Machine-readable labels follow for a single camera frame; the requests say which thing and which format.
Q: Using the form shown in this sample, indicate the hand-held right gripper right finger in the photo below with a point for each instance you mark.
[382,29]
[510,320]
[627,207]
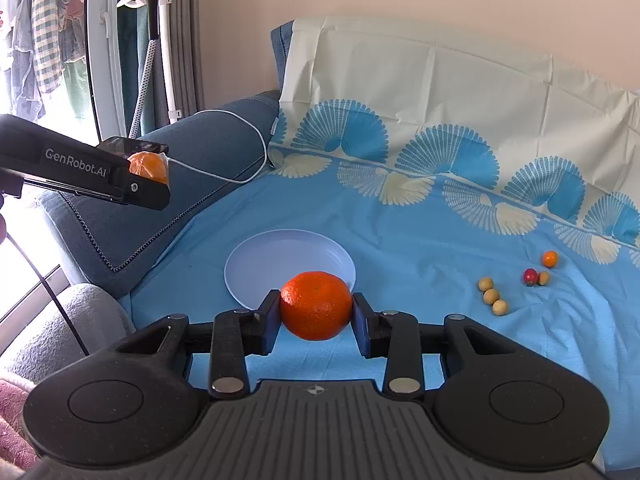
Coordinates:
[359,331]

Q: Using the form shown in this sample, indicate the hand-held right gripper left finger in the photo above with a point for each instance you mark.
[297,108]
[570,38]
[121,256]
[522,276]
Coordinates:
[274,325]

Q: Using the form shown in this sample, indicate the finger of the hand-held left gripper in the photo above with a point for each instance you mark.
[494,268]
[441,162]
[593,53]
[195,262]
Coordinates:
[147,194]

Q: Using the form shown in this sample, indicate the small tangerine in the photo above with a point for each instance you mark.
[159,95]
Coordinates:
[150,169]

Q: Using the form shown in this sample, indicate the large orange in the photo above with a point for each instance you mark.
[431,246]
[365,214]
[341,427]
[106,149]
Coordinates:
[316,305]

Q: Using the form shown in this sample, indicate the pale blue plate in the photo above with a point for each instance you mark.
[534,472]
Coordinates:
[280,260]

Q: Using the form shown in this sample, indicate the tan longan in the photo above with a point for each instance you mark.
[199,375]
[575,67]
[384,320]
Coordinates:
[500,307]
[485,284]
[544,278]
[492,295]

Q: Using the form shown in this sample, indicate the red cherry tomato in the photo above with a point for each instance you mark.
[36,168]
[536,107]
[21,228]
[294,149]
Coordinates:
[529,276]

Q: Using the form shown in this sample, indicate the small orange kumquat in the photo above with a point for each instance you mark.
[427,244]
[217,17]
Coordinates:
[550,259]

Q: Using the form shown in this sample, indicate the black smartphone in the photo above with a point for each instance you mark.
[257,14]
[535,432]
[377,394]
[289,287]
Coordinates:
[116,145]

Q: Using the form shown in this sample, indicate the green hanging garment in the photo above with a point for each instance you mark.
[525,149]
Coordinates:
[77,87]

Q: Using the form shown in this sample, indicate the blue fabric sofa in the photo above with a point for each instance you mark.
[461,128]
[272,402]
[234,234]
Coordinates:
[210,135]

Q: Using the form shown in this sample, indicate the blue fan-print sheet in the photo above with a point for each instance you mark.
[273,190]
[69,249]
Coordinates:
[425,265]

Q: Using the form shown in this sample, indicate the dark green curtain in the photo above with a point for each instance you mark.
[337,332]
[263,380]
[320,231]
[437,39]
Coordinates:
[132,70]

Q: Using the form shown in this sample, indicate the plaid hanging shirt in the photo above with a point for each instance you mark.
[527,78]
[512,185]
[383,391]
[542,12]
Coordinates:
[47,25]

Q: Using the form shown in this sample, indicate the white steamer stand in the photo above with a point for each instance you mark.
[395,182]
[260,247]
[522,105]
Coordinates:
[169,60]

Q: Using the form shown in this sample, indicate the grey curtain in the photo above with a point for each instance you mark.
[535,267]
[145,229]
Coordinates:
[192,50]

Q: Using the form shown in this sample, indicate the grey fleece blanket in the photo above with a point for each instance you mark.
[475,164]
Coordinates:
[55,330]

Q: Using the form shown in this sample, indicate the pink fuzzy cloth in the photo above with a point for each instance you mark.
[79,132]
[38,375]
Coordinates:
[12,420]

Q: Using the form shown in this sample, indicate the white door frame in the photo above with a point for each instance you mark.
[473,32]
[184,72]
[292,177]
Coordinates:
[107,60]

